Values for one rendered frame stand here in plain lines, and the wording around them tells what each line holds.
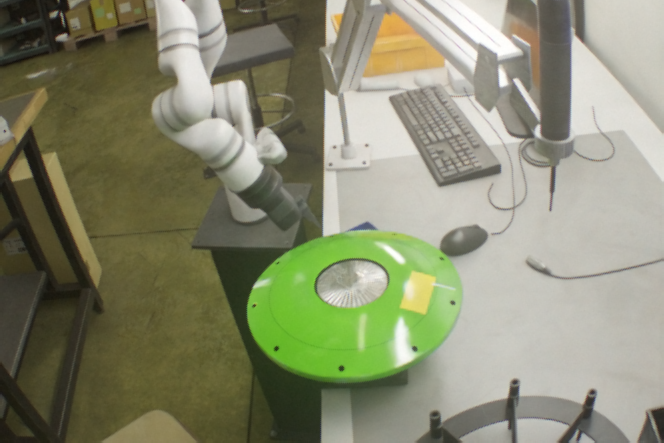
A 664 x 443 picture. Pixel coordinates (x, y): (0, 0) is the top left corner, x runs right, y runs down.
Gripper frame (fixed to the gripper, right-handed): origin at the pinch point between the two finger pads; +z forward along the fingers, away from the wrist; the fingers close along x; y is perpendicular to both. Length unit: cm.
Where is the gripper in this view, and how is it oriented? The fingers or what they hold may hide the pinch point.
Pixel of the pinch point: (319, 225)
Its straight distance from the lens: 115.3
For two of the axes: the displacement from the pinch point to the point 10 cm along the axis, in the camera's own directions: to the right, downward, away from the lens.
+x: 3.5, 4.7, -8.1
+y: -7.6, 6.5, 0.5
